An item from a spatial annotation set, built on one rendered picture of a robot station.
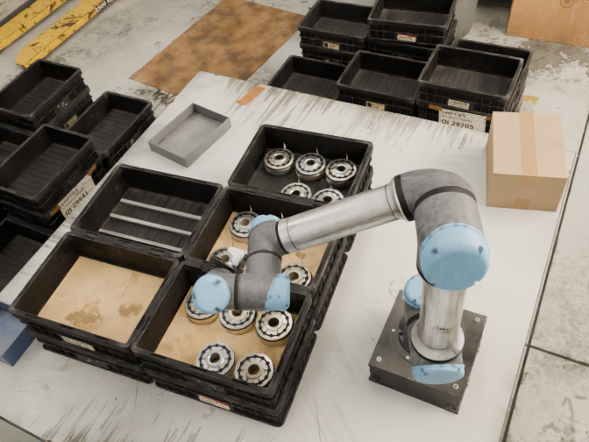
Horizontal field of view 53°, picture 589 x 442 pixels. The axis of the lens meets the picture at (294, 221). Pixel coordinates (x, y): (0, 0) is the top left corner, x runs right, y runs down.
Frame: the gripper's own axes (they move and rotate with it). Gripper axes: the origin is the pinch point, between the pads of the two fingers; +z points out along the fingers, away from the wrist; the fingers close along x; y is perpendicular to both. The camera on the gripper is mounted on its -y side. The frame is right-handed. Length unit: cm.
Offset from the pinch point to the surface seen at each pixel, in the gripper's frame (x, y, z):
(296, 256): -9.5, -11.6, 27.1
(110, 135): -7, 94, 145
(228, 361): 21.0, -8.3, 2.7
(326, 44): -105, 24, 174
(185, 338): 24.0, 4.9, 11.9
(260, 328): 10.6, -11.8, 8.5
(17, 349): 56, 48, 26
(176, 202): -4, 31, 47
